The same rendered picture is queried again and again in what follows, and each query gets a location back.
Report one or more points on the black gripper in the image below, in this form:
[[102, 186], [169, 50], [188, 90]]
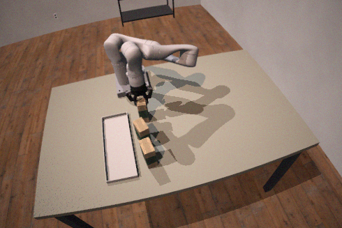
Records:
[[139, 91]]

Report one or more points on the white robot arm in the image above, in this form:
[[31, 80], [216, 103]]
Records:
[[146, 49]]

